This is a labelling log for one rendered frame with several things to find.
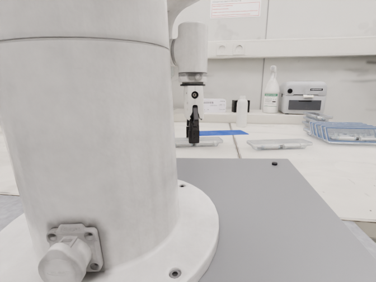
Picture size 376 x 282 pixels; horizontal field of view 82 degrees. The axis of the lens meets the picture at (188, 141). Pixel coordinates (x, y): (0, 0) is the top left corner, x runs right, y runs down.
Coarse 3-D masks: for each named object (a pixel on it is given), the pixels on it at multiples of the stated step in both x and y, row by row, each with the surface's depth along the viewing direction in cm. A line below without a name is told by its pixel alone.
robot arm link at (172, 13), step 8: (168, 0) 55; (176, 0) 55; (184, 0) 55; (192, 0) 56; (168, 8) 57; (176, 8) 58; (184, 8) 60; (168, 16) 59; (176, 16) 62; (168, 24) 61; (168, 32) 62
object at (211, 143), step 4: (212, 140) 66; (216, 140) 66; (220, 140) 66; (176, 144) 66; (180, 144) 66; (184, 144) 66; (188, 144) 66; (192, 144) 66; (196, 144) 67; (200, 144) 67; (204, 144) 67; (208, 144) 67; (212, 144) 67; (216, 144) 67
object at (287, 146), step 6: (252, 144) 62; (258, 144) 61; (264, 144) 62; (270, 144) 62; (276, 144) 62; (282, 144) 62; (288, 144) 63; (294, 144) 63; (300, 144) 63; (306, 144) 63; (312, 144) 64; (258, 150) 63; (264, 150) 63; (270, 150) 64
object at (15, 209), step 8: (0, 200) 35; (8, 200) 35; (16, 200) 35; (0, 208) 33; (8, 208) 33; (16, 208) 33; (0, 216) 31; (8, 216) 31; (16, 216) 31; (0, 224) 29; (352, 224) 29; (352, 232) 27; (360, 232) 27; (360, 240) 26; (368, 240) 26; (368, 248) 24
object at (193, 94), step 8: (184, 88) 64; (192, 88) 60; (200, 88) 60; (184, 96) 64; (192, 96) 61; (200, 96) 60; (184, 104) 66; (192, 104) 60; (200, 104) 61; (192, 112) 63; (200, 112) 61
